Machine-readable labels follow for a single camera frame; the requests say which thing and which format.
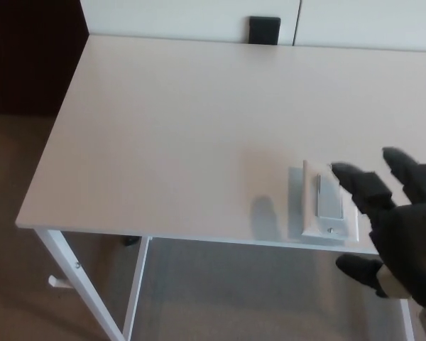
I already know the white table side hook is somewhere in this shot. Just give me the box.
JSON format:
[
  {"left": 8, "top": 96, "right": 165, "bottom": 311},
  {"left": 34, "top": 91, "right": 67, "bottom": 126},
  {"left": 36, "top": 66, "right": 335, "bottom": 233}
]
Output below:
[{"left": 48, "top": 275, "right": 72, "bottom": 288}]

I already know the black cabinet handle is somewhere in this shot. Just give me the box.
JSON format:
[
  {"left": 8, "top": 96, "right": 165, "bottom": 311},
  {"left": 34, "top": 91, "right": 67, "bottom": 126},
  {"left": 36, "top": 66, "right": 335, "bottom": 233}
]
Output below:
[{"left": 248, "top": 16, "right": 281, "bottom": 46}]

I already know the white table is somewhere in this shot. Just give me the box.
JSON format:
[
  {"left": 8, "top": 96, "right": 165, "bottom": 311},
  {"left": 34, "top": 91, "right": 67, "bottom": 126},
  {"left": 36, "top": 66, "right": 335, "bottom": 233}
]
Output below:
[{"left": 16, "top": 34, "right": 426, "bottom": 341}]

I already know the white cabinet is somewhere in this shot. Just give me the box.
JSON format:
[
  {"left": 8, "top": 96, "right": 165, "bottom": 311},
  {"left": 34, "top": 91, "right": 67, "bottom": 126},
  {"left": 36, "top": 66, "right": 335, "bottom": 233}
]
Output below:
[{"left": 80, "top": 0, "right": 426, "bottom": 54}]

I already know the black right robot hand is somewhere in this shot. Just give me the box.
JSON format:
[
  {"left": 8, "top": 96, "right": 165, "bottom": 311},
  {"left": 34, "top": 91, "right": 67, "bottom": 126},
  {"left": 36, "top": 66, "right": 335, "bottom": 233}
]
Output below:
[{"left": 331, "top": 146, "right": 426, "bottom": 309}]

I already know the white rocker light switch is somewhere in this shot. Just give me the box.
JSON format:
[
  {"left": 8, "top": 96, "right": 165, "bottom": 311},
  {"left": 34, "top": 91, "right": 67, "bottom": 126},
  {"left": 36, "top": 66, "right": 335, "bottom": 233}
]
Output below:
[{"left": 287, "top": 159, "right": 360, "bottom": 245}]

